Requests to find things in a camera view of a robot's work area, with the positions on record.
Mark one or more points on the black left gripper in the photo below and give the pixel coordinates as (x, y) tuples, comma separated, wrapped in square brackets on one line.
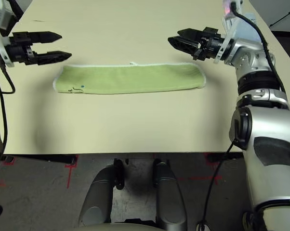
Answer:
[(21, 50)]

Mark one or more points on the grey robot left leg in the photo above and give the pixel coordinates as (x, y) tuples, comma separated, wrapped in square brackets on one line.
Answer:
[(96, 197)]

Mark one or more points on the grey robot leg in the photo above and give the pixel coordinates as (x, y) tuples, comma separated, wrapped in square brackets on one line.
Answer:
[(96, 197), (170, 199)]

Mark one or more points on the thin black bar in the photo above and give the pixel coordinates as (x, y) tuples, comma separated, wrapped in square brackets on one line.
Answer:
[(284, 18)]

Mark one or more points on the grey robot right leg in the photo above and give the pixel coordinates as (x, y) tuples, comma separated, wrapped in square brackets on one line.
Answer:
[(170, 199)]

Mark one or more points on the green towel white trim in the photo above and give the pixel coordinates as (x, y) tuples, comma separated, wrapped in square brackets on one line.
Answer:
[(135, 79)]

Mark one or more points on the grey robot pelvis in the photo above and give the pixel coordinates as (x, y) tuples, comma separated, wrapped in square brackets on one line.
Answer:
[(116, 226)]

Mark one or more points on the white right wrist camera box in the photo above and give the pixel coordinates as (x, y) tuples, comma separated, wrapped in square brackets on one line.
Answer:
[(228, 29)]

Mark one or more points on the red floor tape mark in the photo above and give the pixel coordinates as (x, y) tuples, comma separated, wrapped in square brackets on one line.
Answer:
[(69, 175), (200, 178), (9, 163)]

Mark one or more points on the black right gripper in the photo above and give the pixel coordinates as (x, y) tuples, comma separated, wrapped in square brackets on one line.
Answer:
[(211, 45)]

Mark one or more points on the beige side table black frame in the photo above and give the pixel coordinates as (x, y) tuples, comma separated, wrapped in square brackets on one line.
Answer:
[(16, 7)]

